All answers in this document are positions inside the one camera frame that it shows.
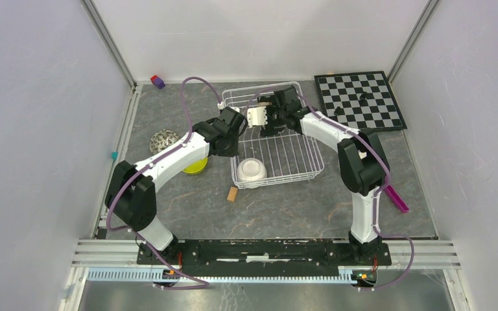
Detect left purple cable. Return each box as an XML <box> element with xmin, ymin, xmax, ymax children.
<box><xmin>104</xmin><ymin>76</ymin><xmax>225</xmax><ymax>291</ymax></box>

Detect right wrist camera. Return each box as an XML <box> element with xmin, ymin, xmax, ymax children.
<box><xmin>246</xmin><ymin>106</ymin><xmax>268</xmax><ymax>128</ymax></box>

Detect yellow-green bowl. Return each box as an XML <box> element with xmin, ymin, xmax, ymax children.
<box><xmin>183</xmin><ymin>157</ymin><xmax>208</xmax><ymax>175</ymax></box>

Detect black chess piece left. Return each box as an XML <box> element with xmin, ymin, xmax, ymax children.
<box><xmin>334</xmin><ymin>107</ymin><xmax>344</xmax><ymax>116</ymax></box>

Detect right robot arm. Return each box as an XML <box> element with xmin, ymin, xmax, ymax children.
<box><xmin>256</xmin><ymin>86</ymin><xmax>391</xmax><ymax>264</ymax></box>

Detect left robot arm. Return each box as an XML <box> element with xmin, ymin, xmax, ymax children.
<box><xmin>104</xmin><ymin>107</ymin><xmax>247</xmax><ymax>264</ymax></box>

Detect white wire dish rack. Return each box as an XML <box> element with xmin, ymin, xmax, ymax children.
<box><xmin>222</xmin><ymin>81</ymin><xmax>324</xmax><ymax>189</ymax></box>

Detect plain white bowl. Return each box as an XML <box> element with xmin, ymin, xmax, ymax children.
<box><xmin>235</xmin><ymin>157</ymin><xmax>267</xmax><ymax>189</ymax></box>

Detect black grey chessboard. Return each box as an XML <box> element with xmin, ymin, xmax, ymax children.
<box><xmin>314</xmin><ymin>71</ymin><xmax>407</xmax><ymax>132</ymax></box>

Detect wooden block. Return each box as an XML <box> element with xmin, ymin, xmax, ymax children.
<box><xmin>226</xmin><ymin>187</ymin><xmax>239</xmax><ymax>202</ymax></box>

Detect purple cable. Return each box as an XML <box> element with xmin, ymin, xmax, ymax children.
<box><xmin>244</xmin><ymin>87</ymin><xmax>416</xmax><ymax>293</ymax></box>
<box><xmin>104</xmin><ymin>76</ymin><xmax>225</xmax><ymax>291</ymax></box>

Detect aluminium frame rails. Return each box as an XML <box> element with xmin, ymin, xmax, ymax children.
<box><xmin>58</xmin><ymin>0</ymin><xmax>473</xmax><ymax>311</ymax></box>

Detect purple scoop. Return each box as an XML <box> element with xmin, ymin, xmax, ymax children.
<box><xmin>383</xmin><ymin>185</ymin><xmax>410</xmax><ymax>213</ymax></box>

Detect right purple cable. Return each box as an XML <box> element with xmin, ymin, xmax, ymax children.
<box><xmin>244</xmin><ymin>87</ymin><xmax>416</xmax><ymax>293</ymax></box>

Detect purple red block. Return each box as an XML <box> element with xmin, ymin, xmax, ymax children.
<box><xmin>150</xmin><ymin>75</ymin><xmax>165</xmax><ymax>89</ymax></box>

